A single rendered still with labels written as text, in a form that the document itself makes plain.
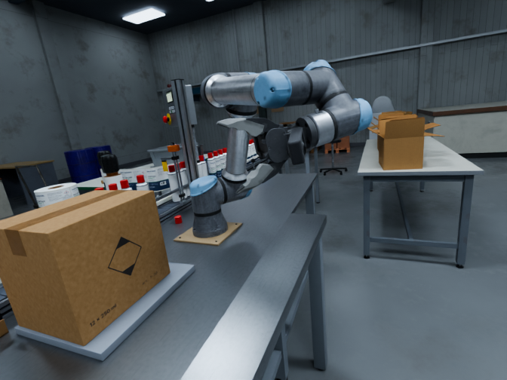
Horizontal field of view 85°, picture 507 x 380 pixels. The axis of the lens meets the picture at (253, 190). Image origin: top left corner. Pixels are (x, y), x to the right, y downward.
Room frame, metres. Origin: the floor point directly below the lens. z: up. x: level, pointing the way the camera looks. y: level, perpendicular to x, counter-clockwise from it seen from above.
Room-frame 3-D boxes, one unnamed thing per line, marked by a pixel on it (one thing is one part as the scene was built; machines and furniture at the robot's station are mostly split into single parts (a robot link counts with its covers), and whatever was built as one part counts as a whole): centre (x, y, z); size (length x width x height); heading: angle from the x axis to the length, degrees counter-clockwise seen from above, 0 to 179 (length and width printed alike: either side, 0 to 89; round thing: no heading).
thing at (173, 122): (1.51, 0.34, 1.38); 0.17 x 0.10 x 0.19; 32
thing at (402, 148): (2.23, -1.23, 0.97); 0.51 x 0.42 x 0.37; 71
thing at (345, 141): (8.49, -2.72, 0.33); 1.11 x 0.79 x 0.65; 155
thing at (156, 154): (3.69, 0.98, 0.91); 0.60 x 0.40 x 0.22; 159
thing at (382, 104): (8.17, -3.96, 0.72); 0.74 x 0.66 x 1.45; 65
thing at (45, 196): (1.54, 1.10, 0.95); 0.20 x 0.20 x 0.14
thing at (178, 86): (1.42, 0.30, 1.17); 0.04 x 0.04 x 0.67; 67
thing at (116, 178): (1.48, 0.74, 1.03); 0.09 x 0.09 x 0.30
